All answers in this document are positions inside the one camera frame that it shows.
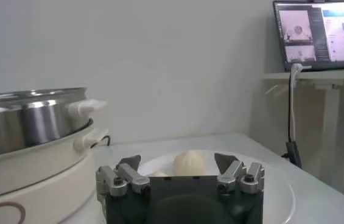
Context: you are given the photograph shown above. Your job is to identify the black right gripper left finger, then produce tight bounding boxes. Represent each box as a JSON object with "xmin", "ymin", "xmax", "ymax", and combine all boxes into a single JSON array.
[{"xmin": 95, "ymin": 154, "xmax": 152, "ymax": 201}]

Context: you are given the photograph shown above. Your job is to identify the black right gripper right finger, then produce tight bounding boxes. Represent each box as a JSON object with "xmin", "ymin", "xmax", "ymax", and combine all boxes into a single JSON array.
[{"xmin": 214, "ymin": 152, "xmax": 265, "ymax": 195}]

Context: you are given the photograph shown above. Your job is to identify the white round plate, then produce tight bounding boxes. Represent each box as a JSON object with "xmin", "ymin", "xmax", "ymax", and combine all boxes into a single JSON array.
[{"xmin": 137, "ymin": 149, "xmax": 297, "ymax": 224}]

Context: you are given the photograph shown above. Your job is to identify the black power adapter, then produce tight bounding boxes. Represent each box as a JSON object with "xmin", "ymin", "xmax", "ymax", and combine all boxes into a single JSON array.
[{"xmin": 284, "ymin": 140, "xmax": 303, "ymax": 169}]

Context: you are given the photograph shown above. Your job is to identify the white electric cooker base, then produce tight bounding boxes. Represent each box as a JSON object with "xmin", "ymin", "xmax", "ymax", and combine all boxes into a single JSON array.
[{"xmin": 0, "ymin": 118, "xmax": 111, "ymax": 224}]

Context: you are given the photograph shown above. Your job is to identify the white laptop desk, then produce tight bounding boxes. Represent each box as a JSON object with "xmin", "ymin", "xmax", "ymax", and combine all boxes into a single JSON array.
[{"xmin": 262, "ymin": 69, "xmax": 344, "ymax": 208}]

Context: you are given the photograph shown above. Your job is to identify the open laptop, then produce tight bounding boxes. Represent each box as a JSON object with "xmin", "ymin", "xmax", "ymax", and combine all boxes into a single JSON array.
[{"xmin": 272, "ymin": 0, "xmax": 344, "ymax": 72}]

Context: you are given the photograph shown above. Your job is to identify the black cooker power cord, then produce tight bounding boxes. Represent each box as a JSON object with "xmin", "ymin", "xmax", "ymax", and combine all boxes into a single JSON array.
[{"xmin": 90, "ymin": 135, "xmax": 111, "ymax": 149}]

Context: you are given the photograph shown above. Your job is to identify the white laptop cable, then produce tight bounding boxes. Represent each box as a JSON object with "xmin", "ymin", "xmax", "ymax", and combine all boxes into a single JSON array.
[{"xmin": 289, "ymin": 62, "xmax": 312, "ymax": 142}]

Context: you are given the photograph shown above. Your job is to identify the black laptop cable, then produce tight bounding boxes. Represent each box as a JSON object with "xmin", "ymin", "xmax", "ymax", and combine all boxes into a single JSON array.
[{"xmin": 287, "ymin": 71, "xmax": 293, "ymax": 144}]

